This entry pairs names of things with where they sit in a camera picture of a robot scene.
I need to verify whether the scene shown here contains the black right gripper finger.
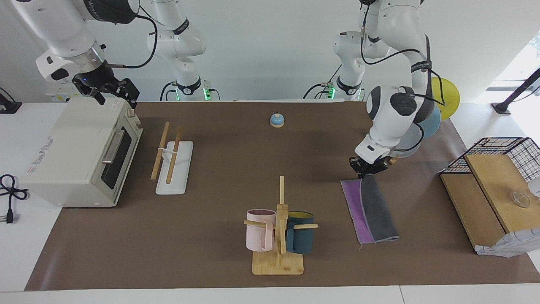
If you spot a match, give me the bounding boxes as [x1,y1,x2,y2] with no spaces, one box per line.
[84,87,106,106]
[120,79,140,109]

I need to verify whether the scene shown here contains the purple and grey towel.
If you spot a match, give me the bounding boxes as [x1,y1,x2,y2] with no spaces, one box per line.
[341,174,400,246]

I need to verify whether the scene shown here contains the white towel rack wooden bars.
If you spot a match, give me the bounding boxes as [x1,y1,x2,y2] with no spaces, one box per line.
[151,121,194,195]

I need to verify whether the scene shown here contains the grey plate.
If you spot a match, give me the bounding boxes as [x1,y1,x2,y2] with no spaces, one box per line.
[394,124,424,159]

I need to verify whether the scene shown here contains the cream toaster oven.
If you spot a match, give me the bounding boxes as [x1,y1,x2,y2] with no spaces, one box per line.
[20,97,143,208]

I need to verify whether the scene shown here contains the light blue plate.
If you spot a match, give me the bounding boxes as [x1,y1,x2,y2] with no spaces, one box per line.
[418,103,442,140]

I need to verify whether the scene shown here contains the dark teal mug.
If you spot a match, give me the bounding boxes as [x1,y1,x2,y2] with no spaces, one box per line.
[286,211,315,255]

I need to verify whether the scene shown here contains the yellow plate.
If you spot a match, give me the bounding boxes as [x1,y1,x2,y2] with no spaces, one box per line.
[431,77,461,121]

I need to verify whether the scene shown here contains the brown table mat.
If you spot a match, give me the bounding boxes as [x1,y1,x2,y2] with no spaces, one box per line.
[24,100,540,291]

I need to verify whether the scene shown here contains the wooden mug tree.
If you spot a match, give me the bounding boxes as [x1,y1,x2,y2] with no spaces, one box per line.
[243,176,318,276]

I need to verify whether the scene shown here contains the pink mug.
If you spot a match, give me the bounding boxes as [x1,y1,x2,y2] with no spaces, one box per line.
[246,209,277,252]

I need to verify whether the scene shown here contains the black stand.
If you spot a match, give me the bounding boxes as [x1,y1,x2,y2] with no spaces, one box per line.
[491,68,540,115]

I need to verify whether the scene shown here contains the black base cable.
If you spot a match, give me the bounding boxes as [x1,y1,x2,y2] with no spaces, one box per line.
[303,63,343,100]
[159,81,178,102]

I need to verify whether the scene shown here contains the black clamp mount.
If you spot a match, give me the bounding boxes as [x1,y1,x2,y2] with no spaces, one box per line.
[0,87,22,114]

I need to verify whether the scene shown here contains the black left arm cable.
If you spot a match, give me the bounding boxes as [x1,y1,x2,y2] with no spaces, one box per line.
[360,0,447,152]

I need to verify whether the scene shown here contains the wooden cabinet with wire basket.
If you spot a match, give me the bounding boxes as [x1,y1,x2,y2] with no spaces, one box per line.
[440,137,540,258]

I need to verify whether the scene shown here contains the black power cord with plug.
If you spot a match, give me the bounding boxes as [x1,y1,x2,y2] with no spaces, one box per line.
[0,174,29,224]

